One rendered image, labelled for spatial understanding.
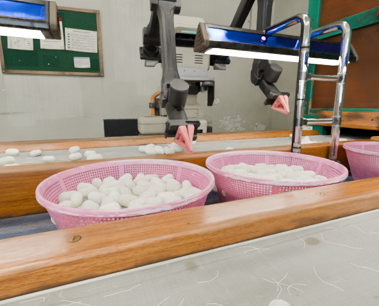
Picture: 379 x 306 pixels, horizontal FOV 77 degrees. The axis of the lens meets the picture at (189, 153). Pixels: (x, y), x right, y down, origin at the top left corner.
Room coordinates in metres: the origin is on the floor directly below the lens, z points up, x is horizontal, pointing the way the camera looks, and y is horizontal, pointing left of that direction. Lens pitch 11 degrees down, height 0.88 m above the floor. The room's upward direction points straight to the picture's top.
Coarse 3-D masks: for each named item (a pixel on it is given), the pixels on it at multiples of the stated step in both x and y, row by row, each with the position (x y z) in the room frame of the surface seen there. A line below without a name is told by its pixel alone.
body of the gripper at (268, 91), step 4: (268, 88) 1.08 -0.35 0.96; (272, 88) 1.07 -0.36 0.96; (276, 88) 1.07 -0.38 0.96; (264, 92) 1.10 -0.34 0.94; (268, 92) 1.07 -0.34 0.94; (284, 92) 1.05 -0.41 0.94; (288, 92) 1.06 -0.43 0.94; (268, 96) 1.04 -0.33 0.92; (288, 96) 1.06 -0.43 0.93; (268, 100) 1.05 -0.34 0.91; (272, 100) 1.06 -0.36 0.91; (264, 104) 1.05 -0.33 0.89; (268, 104) 1.06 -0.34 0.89
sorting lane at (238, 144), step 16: (160, 144) 0.89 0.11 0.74; (192, 144) 0.89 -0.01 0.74; (208, 144) 0.89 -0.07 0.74; (224, 144) 0.89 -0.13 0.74; (240, 144) 0.89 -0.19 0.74; (256, 144) 0.89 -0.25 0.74; (272, 144) 0.89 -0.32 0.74; (288, 144) 0.89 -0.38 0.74; (16, 160) 0.62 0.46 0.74; (32, 160) 0.62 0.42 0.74; (64, 160) 0.62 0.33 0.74
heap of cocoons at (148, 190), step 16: (128, 176) 0.47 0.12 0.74; (144, 176) 0.46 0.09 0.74; (64, 192) 0.37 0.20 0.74; (80, 192) 0.38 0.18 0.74; (96, 192) 0.37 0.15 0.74; (112, 192) 0.37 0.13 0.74; (128, 192) 0.38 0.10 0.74; (144, 192) 0.37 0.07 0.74; (160, 192) 0.38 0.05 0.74; (176, 192) 0.37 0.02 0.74; (192, 192) 0.38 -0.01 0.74; (80, 208) 0.34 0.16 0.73; (96, 208) 0.32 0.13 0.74; (112, 208) 0.30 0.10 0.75; (128, 208) 0.33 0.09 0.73
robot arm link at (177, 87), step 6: (174, 78) 0.75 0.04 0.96; (174, 84) 0.73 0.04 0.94; (180, 84) 0.73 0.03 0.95; (186, 84) 0.74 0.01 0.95; (168, 90) 0.78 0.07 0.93; (174, 90) 0.71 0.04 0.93; (180, 90) 0.71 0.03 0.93; (186, 90) 0.72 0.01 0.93; (162, 96) 0.81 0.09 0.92; (168, 96) 0.79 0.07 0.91; (174, 96) 0.72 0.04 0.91; (180, 96) 0.72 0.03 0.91; (186, 96) 0.74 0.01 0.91; (162, 102) 0.80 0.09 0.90; (174, 102) 0.73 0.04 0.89; (180, 102) 0.74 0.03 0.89
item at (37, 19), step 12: (0, 0) 0.54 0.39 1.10; (12, 0) 0.55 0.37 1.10; (24, 0) 0.56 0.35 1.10; (36, 0) 0.57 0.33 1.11; (0, 12) 0.53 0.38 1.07; (12, 12) 0.54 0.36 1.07; (24, 12) 0.55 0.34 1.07; (36, 12) 0.56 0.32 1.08; (48, 12) 0.56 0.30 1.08; (0, 24) 0.52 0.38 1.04; (12, 24) 0.53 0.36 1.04; (24, 24) 0.53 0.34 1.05; (36, 24) 0.54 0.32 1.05; (48, 24) 0.55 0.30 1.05; (48, 36) 0.59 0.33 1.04; (60, 36) 0.60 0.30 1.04
